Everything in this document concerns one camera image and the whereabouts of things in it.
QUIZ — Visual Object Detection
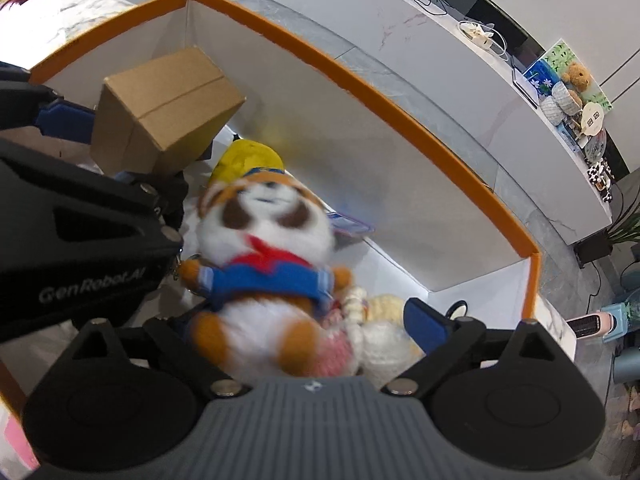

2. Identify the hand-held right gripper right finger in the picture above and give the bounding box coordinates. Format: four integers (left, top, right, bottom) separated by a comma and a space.
382, 297, 568, 397

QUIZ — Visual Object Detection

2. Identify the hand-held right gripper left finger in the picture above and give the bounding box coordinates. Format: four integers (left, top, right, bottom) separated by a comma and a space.
60, 316, 253, 400

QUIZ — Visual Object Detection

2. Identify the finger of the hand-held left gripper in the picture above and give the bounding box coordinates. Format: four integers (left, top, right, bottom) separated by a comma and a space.
0, 62, 98, 145
112, 170, 190, 233

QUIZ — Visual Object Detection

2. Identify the brown cardboard box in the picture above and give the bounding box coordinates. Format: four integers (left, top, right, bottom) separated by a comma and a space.
90, 46, 248, 177

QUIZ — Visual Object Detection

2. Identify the yellow tape measure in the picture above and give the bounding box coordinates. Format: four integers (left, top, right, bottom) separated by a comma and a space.
207, 139, 286, 187

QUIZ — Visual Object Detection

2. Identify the red panda plush toy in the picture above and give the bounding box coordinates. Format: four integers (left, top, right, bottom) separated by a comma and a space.
177, 167, 357, 380

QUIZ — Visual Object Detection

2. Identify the orange storage box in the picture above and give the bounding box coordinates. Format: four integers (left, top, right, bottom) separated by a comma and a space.
0, 0, 543, 441

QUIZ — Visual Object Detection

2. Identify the white plush toy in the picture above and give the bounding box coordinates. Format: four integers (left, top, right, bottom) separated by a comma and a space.
320, 285, 427, 382

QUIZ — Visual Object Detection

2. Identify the blue packet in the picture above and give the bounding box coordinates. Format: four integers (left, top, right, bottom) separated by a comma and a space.
325, 210, 376, 242

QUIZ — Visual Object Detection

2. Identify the pink space heater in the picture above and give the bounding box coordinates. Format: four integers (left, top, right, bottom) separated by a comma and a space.
567, 310, 622, 347

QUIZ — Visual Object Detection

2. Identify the potted green plant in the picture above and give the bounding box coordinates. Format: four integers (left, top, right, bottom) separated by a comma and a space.
574, 170, 640, 270

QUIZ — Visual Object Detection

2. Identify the blue stool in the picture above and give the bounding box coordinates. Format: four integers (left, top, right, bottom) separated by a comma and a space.
602, 302, 637, 344

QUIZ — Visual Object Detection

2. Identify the grey bin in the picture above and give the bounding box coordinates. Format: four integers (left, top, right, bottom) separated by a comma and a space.
612, 345, 640, 387

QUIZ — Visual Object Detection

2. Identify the cow print toy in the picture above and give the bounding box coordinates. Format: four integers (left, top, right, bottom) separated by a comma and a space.
586, 157, 617, 204

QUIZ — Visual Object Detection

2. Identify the woven baskets stack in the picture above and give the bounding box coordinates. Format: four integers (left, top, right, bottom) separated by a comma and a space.
540, 82, 582, 127

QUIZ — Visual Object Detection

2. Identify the round paper fan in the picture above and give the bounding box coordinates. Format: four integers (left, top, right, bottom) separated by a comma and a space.
579, 102, 607, 137

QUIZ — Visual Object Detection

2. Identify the blue flower picture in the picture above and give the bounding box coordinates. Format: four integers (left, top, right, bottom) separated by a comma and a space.
522, 57, 558, 102

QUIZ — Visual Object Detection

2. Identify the white marble counter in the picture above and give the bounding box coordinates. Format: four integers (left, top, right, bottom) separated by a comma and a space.
165, 0, 614, 247

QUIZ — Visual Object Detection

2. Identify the teddy bear picture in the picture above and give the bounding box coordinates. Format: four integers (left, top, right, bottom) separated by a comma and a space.
542, 37, 614, 112

